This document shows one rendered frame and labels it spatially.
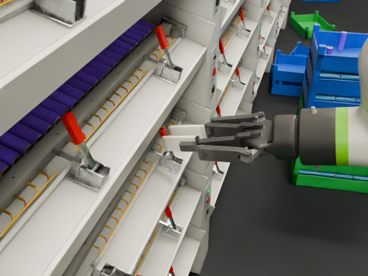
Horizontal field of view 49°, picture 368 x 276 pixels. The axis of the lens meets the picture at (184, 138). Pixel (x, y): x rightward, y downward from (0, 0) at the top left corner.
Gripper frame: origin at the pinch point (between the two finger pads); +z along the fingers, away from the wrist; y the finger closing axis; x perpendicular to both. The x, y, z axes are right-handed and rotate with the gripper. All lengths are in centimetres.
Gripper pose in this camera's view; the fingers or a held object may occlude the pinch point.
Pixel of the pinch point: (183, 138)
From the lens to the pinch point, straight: 74.4
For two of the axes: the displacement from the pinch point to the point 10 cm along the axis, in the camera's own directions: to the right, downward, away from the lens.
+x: -2.2, -8.3, -5.1
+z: -9.2, 0.1, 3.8
